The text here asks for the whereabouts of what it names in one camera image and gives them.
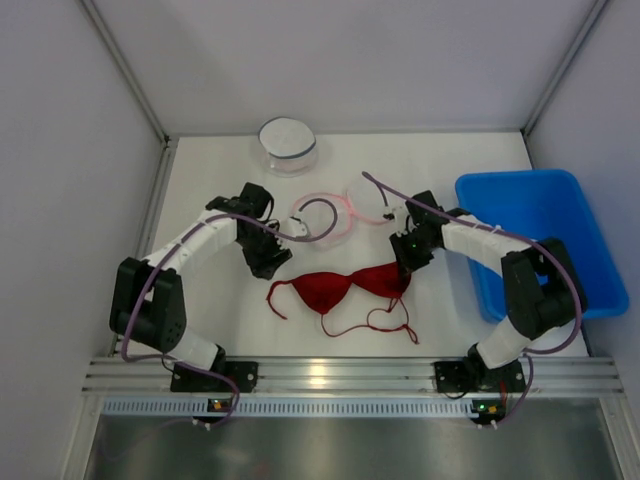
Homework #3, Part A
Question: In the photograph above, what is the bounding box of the red bra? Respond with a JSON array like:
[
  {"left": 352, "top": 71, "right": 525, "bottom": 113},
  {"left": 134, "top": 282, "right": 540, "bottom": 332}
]
[{"left": 266, "top": 262, "right": 419, "bottom": 345}]

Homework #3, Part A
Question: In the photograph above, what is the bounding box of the pink trimmed mesh laundry bag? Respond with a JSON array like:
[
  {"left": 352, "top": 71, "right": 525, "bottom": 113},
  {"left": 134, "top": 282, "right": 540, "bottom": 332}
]
[{"left": 291, "top": 177, "right": 394, "bottom": 250}]

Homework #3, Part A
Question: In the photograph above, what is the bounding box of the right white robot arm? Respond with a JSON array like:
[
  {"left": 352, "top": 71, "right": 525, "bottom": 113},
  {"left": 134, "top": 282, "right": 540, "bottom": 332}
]
[{"left": 389, "top": 191, "right": 587, "bottom": 370}]

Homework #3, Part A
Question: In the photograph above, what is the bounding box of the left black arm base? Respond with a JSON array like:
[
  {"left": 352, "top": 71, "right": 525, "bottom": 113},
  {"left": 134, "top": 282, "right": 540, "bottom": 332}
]
[{"left": 162, "top": 357, "right": 259, "bottom": 394}]

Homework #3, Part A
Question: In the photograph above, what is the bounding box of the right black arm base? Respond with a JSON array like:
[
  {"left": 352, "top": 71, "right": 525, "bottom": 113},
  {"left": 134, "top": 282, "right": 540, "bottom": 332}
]
[{"left": 434, "top": 353, "right": 526, "bottom": 398}]

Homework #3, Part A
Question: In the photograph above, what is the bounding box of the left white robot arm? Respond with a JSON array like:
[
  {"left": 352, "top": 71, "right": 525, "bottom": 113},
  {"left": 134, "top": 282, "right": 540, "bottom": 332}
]
[{"left": 109, "top": 183, "right": 292, "bottom": 373}]

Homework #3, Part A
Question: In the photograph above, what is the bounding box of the blue plastic bin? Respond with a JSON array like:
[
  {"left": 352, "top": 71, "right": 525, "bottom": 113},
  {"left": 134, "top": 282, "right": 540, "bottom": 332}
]
[{"left": 455, "top": 169, "right": 629, "bottom": 320}]

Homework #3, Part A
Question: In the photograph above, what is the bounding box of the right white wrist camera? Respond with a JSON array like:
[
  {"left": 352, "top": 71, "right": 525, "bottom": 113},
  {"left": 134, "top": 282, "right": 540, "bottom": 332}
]
[{"left": 383, "top": 206, "right": 413, "bottom": 236}]

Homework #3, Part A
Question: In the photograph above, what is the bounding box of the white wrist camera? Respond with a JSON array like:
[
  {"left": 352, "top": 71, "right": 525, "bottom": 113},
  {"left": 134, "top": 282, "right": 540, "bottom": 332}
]
[
  {"left": 281, "top": 216, "right": 311, "bottom": 241},
  {"left": 383, "top": 206, "right": 413, "bottom": 236}
]

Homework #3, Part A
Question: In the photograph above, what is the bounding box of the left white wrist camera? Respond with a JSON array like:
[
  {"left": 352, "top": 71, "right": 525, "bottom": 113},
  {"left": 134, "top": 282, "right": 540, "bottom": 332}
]
[{"left": 281, "top": 216, "right": 311, "bottom": 241}]

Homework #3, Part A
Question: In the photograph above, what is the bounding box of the left aluminium frame post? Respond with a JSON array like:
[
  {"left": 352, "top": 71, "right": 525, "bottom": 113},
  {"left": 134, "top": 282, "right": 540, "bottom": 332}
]
[{"left": 74, "top": 0, "right": 174, "bottom": 146}]

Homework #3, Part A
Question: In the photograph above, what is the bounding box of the aluminium frame post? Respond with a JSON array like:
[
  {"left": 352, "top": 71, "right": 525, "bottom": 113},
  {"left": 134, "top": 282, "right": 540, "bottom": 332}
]
[
  {"left": 520, "top": 0, "right": 612, "bottom": 140},
  {"left": 74, "top": 0, "right": 174, "bottom": 146}
]

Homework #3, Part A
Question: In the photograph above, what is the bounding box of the slotted grey cable duct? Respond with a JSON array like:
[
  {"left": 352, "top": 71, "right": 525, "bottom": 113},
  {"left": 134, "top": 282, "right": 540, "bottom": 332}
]
[{"left": 102, "top": 396, "right": 501, "bottom": 418}]

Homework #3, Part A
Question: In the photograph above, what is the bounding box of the right aluminium frame post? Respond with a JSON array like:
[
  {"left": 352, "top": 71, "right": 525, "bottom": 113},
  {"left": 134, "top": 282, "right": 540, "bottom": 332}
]
[{"left": 520, "top": 0, "right": 612, "bottom": 140}]

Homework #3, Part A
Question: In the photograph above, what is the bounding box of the aluminium front rail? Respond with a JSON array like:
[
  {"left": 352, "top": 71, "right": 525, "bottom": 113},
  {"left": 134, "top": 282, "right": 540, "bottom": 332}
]
[{"left": 81, "top": 357, "right": 624, "bottom": 398}]

